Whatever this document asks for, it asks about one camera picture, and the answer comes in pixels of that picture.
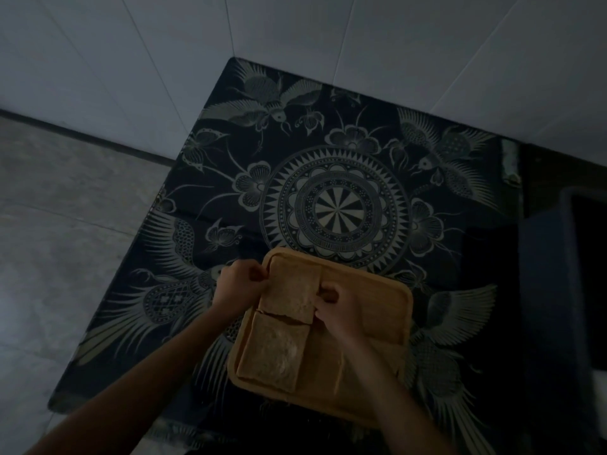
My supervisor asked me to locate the person's right hand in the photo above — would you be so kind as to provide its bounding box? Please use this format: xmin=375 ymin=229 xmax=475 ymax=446
xmin=312 ymin=282 xmax=368 ymax=346

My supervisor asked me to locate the person's left hand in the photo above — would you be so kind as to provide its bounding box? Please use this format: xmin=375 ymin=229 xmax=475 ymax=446
xmin=212 ymin=259 xmax=270 ymax=320

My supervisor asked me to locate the brown bread slice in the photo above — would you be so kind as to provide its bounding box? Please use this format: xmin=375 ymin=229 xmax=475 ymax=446
xmin=236 ymin=312 xmax=311 ymax=393
xmin=296 ymin=322 xmax=346 ymax=397
xmin=258 ymin=258 xmax=323 ymax=325

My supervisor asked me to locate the person's left forearm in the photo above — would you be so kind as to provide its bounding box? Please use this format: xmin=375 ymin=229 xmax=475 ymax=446
xmin=24 ymin=305 xmax=238 ymax=455

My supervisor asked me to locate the person's right forearm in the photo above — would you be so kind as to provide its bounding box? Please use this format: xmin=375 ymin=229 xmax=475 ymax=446
xmin=339 ymin=337 xmax=456 ymax=455

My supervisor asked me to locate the wooden tray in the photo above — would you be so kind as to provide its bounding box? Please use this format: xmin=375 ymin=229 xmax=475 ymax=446
xmin=227 ymin=246 xmax=414 ymax=429

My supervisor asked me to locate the black patterned tablecloth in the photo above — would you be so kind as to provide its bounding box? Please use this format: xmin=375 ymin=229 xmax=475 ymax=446
xmin=47 ymin=57 xmax=527 ymax=455

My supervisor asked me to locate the dark blue chair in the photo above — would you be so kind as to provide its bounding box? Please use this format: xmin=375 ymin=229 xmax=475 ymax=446
xmin=517 ymin=187 xmax=607 ymax=455

